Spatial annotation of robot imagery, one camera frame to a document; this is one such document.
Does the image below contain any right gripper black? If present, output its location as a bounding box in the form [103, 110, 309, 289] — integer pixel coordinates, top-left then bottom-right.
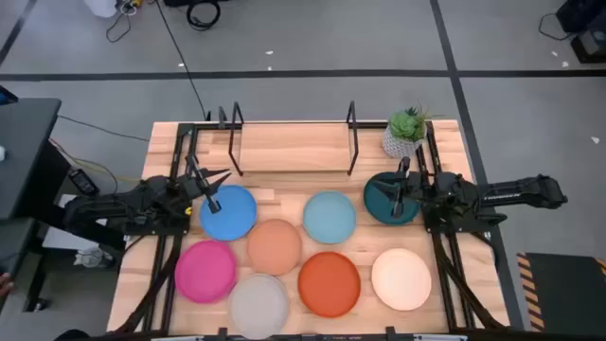
[370, 156, 430, 220]

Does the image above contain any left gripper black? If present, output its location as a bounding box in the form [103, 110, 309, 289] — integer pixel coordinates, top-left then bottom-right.
[177, 153, 234, 215]

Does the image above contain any dark teal plate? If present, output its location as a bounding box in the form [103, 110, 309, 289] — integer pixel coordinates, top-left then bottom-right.
[363, 170, 422, 226]

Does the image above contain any bright blue plate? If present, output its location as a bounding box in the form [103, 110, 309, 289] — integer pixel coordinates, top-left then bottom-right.
[198, 184, 258, 242]

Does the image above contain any pale blue-grey plate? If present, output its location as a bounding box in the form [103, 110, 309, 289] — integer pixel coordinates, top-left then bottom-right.
[302, 190, 358, 245]

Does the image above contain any terracotta plate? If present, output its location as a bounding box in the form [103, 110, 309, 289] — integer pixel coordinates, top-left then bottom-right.
[245, 218, 303, 278]

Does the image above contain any cream plate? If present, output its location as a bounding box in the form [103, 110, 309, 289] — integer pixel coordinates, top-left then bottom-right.
[370, 247, 433, 313]

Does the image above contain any magenta plate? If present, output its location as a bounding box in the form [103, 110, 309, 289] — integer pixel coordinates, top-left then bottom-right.
[173, 240, 238, 305]

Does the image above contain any orange-red plate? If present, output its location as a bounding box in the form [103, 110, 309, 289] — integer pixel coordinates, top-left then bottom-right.
[296, 250, 362, 319]

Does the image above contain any grey plate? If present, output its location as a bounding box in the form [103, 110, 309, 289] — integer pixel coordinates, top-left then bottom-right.
[227, 273, 291, 341]

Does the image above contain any succulent in white patterned pot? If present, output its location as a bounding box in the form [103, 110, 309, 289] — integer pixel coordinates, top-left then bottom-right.
[381, 102, 444, 160]

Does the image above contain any black power adapter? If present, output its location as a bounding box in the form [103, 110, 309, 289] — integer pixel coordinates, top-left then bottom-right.
[67, 168, 100, 198]

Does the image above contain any crumpled clear plastic bag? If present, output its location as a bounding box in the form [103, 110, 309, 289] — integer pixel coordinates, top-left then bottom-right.
[73, 246, 115, 270]

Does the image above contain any white paper sheet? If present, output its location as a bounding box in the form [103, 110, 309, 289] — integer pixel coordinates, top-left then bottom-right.
[42, 193, 115, 251]

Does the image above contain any black desk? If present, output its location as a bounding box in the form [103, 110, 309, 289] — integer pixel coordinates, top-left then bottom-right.
[0, 98, 127, 314]

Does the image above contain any hazard-striped black mat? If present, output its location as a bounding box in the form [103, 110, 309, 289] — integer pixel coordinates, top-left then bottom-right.
[515, 251, 606, 332]

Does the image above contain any white cylindrical bin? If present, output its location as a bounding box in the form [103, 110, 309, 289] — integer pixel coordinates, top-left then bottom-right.
[83, 0, 118, 19]

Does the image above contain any black box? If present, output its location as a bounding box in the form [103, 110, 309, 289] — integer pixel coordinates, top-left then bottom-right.
[570, 28, 606, 65]

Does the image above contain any black equipment case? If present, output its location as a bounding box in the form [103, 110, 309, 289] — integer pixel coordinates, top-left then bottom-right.
[556, 0, 606, 34]

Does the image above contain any black aluminium rig frame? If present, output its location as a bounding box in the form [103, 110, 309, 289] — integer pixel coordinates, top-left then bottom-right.
[108, 106, 512, 341]

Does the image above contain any long black floor cable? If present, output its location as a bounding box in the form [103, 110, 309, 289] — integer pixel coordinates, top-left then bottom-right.
[154, 0, 210, 120]

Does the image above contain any coiled black cable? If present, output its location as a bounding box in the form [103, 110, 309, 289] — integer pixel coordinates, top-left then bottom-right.
[186, 0, 223, 32]

